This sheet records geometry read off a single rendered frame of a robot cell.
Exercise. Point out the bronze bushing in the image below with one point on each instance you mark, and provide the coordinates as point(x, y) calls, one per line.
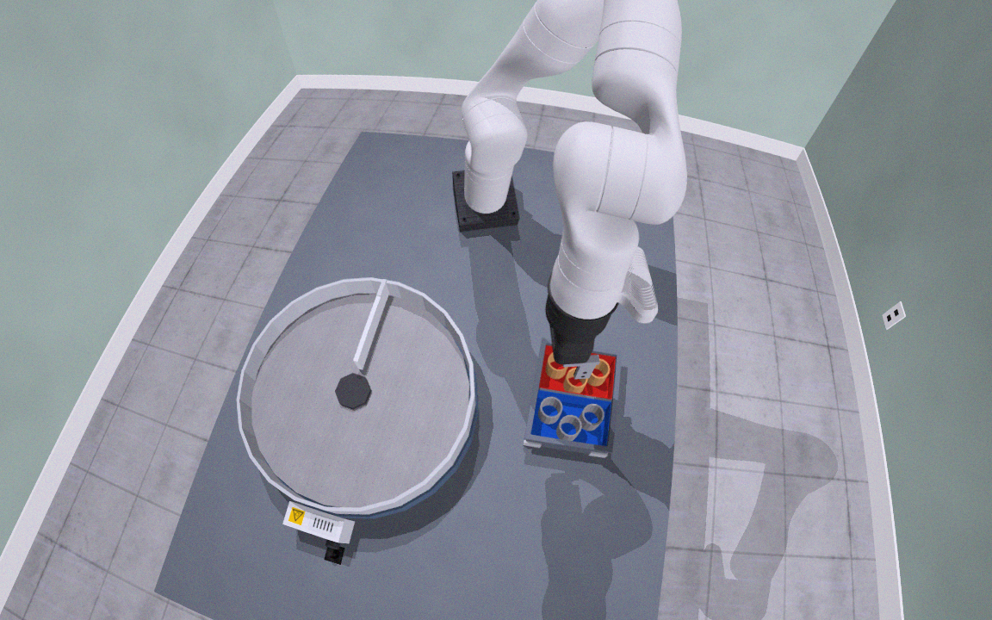
point(552, 372)
point(604, 367)
point(571, 388)

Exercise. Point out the grey metal ring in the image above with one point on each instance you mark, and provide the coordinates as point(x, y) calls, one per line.
point(598, 411)
point(571, 419)
point(550, 401)

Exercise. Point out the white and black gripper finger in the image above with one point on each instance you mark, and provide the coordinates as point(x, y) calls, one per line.
point(586, 369)

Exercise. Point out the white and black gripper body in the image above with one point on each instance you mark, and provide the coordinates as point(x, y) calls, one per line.
point(579, 315)

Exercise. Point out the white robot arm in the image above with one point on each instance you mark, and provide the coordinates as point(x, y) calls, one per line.
point(622, 174)

